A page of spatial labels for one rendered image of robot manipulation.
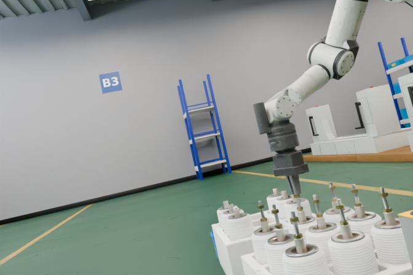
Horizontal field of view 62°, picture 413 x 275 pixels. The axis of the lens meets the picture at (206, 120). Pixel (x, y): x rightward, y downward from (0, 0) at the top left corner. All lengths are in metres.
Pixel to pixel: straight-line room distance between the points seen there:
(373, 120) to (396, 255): 3.39
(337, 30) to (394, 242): 0.63
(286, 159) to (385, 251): 0.34
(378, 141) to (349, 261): 3.44
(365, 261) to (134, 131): 6.50
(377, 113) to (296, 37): 4.28
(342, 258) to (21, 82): 7.29
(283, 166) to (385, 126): 3.31
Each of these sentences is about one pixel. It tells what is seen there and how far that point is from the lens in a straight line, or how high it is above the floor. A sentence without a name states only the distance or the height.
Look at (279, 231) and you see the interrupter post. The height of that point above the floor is 0.28.
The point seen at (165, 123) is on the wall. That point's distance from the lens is 7.15.
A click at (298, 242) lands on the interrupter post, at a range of 0.84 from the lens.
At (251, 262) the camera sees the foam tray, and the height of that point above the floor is 0.18.
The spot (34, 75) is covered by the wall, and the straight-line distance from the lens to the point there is 7.71.
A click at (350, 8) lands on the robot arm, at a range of 1.17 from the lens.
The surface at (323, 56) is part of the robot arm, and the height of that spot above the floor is 0.73.
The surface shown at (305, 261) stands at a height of 0.24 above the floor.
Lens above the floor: 0.52
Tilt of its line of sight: 5 degrees up
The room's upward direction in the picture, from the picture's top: 13 degrees counter-clockwise
